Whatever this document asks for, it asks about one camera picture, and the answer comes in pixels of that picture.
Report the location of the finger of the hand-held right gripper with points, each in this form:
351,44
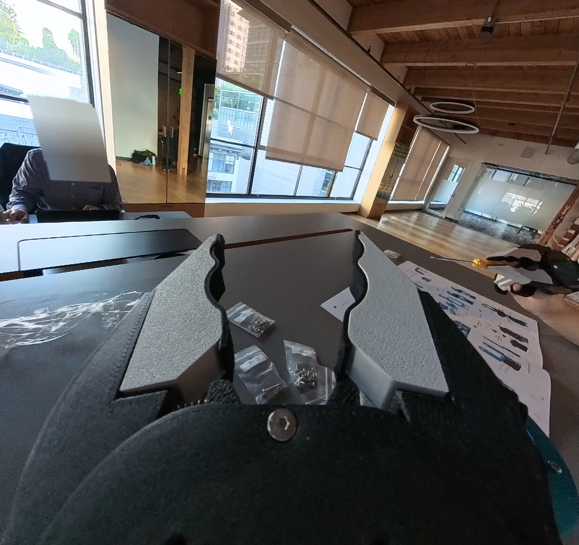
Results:
513,278
509,257

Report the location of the person's right hand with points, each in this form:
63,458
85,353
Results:
540,305

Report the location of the green bag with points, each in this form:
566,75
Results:
142,156

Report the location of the frosted glass partition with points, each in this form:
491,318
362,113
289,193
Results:
506,201

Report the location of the person's right forearm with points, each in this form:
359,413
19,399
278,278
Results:
567,323

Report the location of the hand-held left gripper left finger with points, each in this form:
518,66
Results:
181,323

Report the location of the clear bag of nuts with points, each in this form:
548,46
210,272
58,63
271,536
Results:
251,318

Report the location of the clear crumpled plastic wrap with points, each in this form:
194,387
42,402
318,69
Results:
54,316

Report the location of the clear bag of screws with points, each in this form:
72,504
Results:
301,364
260,370

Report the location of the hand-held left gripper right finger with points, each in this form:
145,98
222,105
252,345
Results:
393,341

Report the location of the tiny clear plastic bag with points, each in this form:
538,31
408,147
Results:
391,253

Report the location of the black laptop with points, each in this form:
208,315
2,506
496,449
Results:
77,216

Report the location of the printed instruction sheet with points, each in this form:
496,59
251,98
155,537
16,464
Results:
527,386
452,294

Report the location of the large beige window blind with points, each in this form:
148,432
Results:
312,101

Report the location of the narrow beige window blind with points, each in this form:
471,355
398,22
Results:
373,115

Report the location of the teal round metal plate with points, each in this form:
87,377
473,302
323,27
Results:
561,486

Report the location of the dark grey desk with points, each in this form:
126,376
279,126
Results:
289,273

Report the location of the grey ceiling device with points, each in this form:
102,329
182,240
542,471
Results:
486,28

